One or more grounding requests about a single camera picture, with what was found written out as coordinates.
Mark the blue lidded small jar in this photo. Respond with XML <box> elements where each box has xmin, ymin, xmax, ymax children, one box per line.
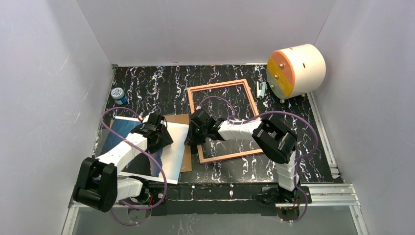
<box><xmin>110</xmin><ymin>87</ymin><xmax>128</xmax><ymax>105</ymax></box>

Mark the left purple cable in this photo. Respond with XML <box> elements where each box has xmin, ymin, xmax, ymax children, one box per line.
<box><xmin>101</xmin><ymin>107</ymin><xmax>168</xmax><ymax>227</ymax></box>

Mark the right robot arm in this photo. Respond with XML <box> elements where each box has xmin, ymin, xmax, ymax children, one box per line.
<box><xmin>184</xmin><ymin>109</ymin><xmax>300</xmax><ymax>204</ymax></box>

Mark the landscape photo print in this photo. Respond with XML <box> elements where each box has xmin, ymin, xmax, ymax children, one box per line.
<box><xmin>100</xmin><ymin>116</ymin><xmax>190</xmax><ymax>185</ymax></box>

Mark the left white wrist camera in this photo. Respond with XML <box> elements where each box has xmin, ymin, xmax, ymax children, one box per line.
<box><xmin>141</xmin><ymin>113</ymin><xmax>165</xmax><ymax>129</ymax></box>

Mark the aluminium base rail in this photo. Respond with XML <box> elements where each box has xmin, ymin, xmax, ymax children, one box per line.
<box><xmin>62</xmin><ymin>183</ymin><xmax>368</xmax><ymax>235</ymax></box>

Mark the white cylindrical drawer unit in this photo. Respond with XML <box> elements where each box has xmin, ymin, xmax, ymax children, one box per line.
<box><xmin>266</xmin><ymin>44</ymin><xmax>326</xmax><ymax>103</ymax></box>

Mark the pink wooden picture frame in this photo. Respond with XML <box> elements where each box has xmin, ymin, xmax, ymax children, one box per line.
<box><xmin>187</xmin><ymin>79</ymin><xmax>263</xmax><ymax>164</ymax></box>

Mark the brown cardboard backing board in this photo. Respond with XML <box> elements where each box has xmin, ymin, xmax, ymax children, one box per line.
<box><xmin>109</xmin><ymin>113</ymin><xmax>192</xmax><ymax>173</ymax></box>

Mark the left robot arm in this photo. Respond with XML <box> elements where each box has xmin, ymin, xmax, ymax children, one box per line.
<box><xmin>72</xmin><ymin>114</ymin><xmax>173</xmax><ymax>212</ymax></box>

